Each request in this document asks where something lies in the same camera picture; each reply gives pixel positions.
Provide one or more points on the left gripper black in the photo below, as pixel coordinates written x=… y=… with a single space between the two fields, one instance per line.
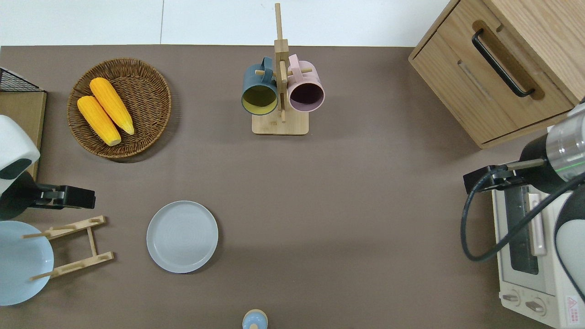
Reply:
x=45 y=197

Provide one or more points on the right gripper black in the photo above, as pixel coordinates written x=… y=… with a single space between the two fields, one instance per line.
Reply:
x=512 y=179

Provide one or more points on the gray round plate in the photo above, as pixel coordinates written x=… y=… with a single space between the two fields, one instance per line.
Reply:
x=182 y=236

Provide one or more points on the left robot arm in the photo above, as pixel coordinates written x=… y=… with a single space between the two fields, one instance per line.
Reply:
x=16 y=141

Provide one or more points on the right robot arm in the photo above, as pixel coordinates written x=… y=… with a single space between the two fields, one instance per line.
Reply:
x=566 y=146

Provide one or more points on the wooden plate rack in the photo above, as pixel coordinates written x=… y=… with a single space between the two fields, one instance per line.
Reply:
x=91 y=262

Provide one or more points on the light blue round plate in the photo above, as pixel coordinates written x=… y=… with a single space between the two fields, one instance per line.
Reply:
x=20 y=265

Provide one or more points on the yellow corn cob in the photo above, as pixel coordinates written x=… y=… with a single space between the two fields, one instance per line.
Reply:
x=112 y=105
x=98 y=120

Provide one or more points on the wooden cabinet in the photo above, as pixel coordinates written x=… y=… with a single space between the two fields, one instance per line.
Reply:
x=452 y=82

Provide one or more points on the cream toaster oven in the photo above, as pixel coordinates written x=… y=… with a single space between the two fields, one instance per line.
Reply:
x=525 y=283

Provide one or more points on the brown wicker basket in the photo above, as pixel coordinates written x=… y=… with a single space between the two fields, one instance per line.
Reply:
x=146 y=91

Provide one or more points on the pink mug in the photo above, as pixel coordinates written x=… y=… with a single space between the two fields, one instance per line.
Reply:
x=305 y=93

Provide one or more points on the dark teal mug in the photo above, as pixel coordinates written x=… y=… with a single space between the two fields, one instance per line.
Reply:
x=259 y=100

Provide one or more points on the wooden mug tree stand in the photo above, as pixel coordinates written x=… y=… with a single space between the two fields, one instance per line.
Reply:
x=279 y=125

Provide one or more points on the blue call bell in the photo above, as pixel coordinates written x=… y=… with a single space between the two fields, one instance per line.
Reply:
x=254 y=320

